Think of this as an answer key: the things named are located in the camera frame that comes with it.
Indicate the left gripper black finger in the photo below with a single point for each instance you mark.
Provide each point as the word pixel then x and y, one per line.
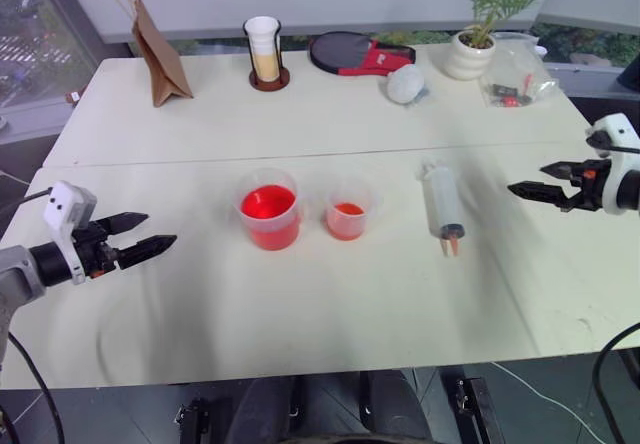
pixel 125 221
pixel 147 250

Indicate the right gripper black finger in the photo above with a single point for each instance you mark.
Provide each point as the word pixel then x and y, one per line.
pixel 562 170
pixel 542 192

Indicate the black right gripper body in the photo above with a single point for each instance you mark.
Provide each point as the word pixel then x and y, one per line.
pixel 592 186

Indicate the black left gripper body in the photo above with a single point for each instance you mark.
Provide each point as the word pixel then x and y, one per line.
pixel 97 251

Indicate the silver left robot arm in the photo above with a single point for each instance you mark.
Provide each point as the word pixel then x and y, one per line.
pixel 25 269

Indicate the clear plastic syringe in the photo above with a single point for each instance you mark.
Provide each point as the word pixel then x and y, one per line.
pixel 444 199

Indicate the large cup red liquid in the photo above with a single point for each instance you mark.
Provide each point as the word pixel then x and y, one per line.
pixel 270 214

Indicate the cup stack in holder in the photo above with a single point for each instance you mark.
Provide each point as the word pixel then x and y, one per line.
pixel 270 85

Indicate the small cup red liquid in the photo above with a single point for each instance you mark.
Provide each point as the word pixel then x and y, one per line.
pixel 345 219

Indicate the clear plastic bag with parts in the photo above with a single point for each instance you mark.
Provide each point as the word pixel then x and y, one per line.
pixel 515 71

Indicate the small brown labelled object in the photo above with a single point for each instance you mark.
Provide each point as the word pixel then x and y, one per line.
pixel 73 96

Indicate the white ceramic plant pot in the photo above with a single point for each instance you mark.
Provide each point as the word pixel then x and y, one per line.
pixel 467 59

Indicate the brown paper bag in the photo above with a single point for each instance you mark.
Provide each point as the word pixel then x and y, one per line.
pixel 162 69

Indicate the grey white mesh ball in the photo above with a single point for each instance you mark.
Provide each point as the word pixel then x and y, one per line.
pixel 405 83

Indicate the stack of white paper cups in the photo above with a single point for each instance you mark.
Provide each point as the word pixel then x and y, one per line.
pixel 264 49

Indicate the black red paddle case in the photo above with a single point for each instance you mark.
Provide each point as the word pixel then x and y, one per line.
pixel 345 54

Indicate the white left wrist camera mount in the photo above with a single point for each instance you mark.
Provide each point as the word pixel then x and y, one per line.
pixel 67 209

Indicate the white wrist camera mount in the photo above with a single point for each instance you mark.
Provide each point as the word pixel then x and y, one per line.
pixel 67 209
pixel 617 131

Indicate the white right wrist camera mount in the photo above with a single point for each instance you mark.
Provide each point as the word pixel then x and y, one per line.
pixel 617 131

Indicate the black metal frame bracket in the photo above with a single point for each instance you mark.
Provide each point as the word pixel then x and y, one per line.
pixel 477 406
pixel 192 421

